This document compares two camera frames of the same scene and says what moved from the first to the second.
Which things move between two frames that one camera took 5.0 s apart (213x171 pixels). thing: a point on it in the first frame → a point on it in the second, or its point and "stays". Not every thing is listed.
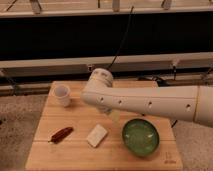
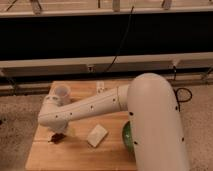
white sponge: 97,135 stays
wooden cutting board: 73,135 stays
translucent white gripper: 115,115 → 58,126
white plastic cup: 61,94 stays
